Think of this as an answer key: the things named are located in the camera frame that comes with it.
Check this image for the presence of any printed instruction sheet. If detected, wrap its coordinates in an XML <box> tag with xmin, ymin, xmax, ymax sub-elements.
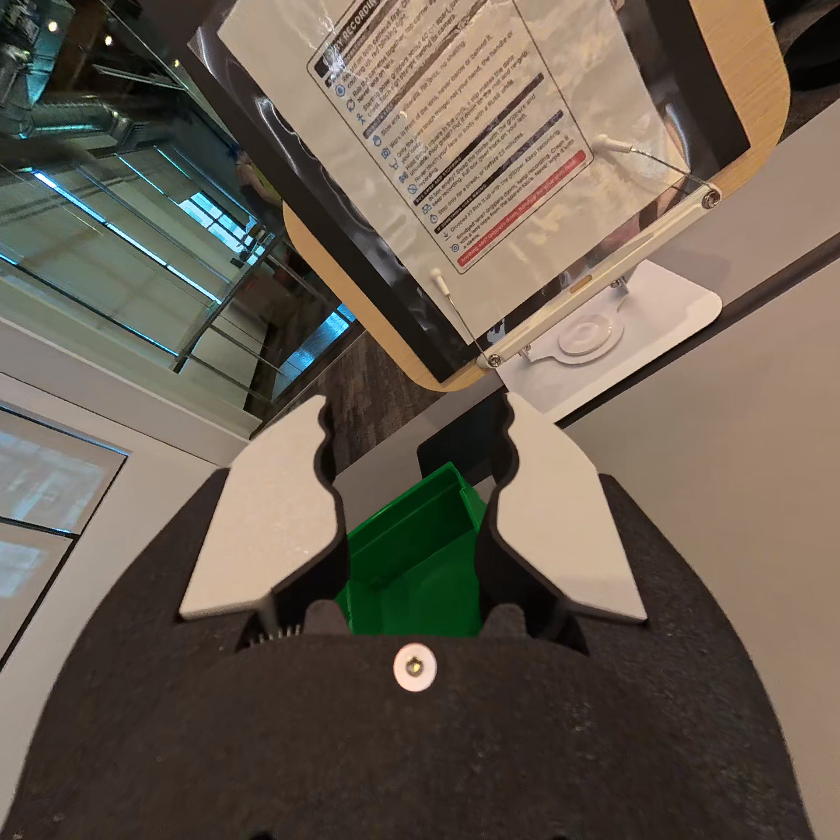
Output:
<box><xmin>217</xmin><ymin>0</ymin><xmax>664</xmax><ymax>342</ymax></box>

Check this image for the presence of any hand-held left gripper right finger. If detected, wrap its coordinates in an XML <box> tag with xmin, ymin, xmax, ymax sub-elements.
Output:
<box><xmin>475</xmin><ymin>391</ymin><xmax>648</xmax><ymax>642</ymax></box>

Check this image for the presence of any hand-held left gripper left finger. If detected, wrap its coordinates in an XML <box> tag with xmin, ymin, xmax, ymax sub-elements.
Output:
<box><xmin>178</xmin><ymin>395</ymin><xmax>347</xmax><ymax>631</ymax></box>

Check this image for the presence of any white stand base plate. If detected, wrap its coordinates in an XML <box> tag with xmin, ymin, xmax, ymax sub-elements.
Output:
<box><xmin>495</xmin><ymin>259</ymin><xmax>723</xmax><ymax>421</ymax></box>

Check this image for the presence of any glass window wall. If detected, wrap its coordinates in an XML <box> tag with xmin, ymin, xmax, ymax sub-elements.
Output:
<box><xmin>0</xmin><ymin>131</ymin><xmax>355</xmax><ymax>421</ymax></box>

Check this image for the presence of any silver round ventilation duct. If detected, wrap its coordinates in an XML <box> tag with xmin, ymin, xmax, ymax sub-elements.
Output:
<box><xmin>0</xmin><ymin>39</ymin><xmax>155</xmax><ymax>142</ymax></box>

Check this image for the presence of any wooden sign board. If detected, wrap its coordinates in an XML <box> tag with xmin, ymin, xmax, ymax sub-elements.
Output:
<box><xmin>281</xmin><ymin>0</ymin><xmax>791</xmax><ymax>393</ymax></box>

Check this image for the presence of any clear acrylic sign holder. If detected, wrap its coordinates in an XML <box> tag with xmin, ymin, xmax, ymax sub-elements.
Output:
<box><xmin>187</xmin><ymin>0</ymin><xmax>723</xmax><ymax>368</ymax></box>

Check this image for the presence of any green plastic bin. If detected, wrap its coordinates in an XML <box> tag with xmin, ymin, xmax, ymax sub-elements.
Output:
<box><xmin>335</xmin><ymin>461</ymin><xmax>490</xmax><ymax>637</ymax></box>

